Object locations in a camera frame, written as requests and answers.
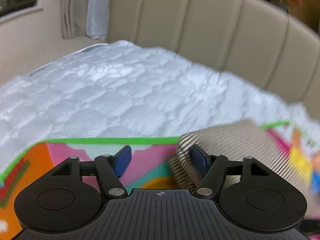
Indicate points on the colourful cartoon play mat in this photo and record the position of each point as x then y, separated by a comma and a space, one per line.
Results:
151, 166

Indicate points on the light blue hanging cloth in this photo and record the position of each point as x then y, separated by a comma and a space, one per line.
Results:
98, 15

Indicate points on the beige padded headboard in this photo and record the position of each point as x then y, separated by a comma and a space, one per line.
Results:
250, 38

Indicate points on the beige striped knit garment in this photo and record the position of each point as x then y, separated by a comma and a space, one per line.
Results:
281, 147

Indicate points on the white quilted mattress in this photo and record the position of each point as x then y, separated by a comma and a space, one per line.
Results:
123, 90

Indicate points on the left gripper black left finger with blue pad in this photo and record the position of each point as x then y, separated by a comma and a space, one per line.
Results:
72, 194

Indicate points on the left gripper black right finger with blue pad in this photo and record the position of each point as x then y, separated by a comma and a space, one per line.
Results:
248, 193

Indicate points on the beige curtain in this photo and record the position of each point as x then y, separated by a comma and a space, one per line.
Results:
73, 15

